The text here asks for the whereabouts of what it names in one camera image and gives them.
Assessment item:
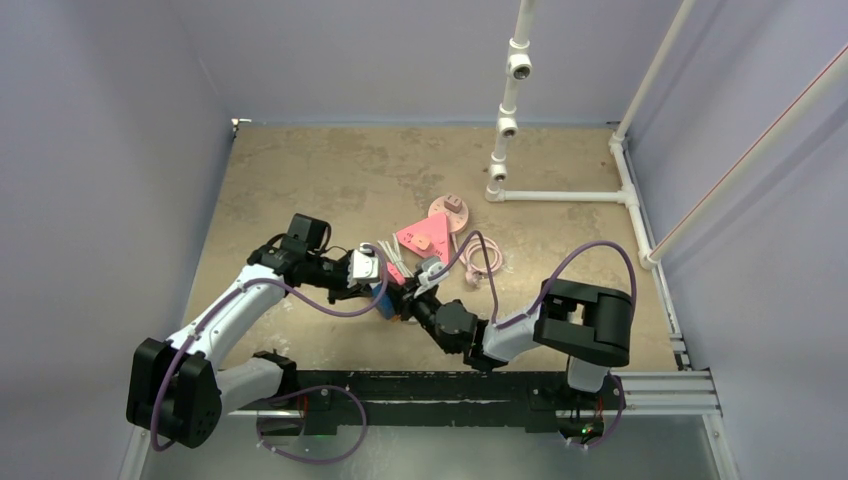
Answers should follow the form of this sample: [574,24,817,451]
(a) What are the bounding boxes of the blue cube socket adapter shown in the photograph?
[376,292,397,320]

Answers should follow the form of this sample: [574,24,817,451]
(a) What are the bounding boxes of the pink square plug adapter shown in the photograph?
[386,262,407,285]

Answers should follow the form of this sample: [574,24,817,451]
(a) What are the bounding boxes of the white power cord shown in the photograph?
[376,233,415,273]

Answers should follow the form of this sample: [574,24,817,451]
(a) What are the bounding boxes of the pink triangular power strip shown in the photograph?
[395,213,451,264]

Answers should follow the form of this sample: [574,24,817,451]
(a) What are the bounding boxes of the pink round power strip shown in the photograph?
[427,194,470,234]

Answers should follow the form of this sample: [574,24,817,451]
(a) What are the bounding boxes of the light pink small plug adapter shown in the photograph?
[442,194,464,213]

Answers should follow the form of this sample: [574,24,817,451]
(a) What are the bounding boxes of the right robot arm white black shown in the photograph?
[389,279,635,407]

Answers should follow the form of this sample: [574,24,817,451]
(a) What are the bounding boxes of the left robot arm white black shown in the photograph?
[126,214,389,452]

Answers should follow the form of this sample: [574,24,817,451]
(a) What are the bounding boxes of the pink plug on triangular strip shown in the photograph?
[410,234,431,251]

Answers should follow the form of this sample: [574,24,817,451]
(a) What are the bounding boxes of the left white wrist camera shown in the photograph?
[348,243,381,287]

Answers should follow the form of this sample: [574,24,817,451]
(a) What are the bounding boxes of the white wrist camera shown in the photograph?
[413,256,449,298]
[348,243,381,287]

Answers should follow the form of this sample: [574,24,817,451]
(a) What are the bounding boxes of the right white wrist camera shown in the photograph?
[413,256,449,298]

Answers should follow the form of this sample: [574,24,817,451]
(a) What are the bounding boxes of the pink power cord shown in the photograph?
[455,236,505,290]

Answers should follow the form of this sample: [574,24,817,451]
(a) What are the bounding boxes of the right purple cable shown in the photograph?
[433,230,639,452]

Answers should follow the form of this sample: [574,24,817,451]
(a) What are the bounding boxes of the purple cable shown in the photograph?
[433,230,639,452]
[149,243,390,465]

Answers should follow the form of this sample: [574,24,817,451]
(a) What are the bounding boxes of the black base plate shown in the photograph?
[246,370,626,438]

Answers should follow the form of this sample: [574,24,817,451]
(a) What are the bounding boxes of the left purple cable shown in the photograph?
[149,243,390,465]

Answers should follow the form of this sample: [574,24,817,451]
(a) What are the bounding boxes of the white pvc pipe frame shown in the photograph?
[479,1,847,272]

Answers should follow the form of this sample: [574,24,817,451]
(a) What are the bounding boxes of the aluminium rail frame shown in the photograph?
[127,358,739,479]

